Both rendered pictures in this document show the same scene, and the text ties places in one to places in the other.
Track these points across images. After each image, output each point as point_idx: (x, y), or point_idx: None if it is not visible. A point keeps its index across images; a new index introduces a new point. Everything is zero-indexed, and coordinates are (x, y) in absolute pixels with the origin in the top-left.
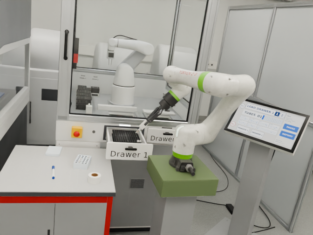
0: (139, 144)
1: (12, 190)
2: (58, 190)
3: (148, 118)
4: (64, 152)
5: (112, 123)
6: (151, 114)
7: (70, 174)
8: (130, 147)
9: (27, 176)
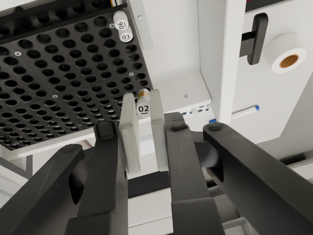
0: (242, 24)
1: (285, 123)
2: (304, 85)
3: (126, 180)
4: None
5: (8, 179)
6: (127, 223)
7: (239, 93)
8: (242, 51)
9: (242, 130)
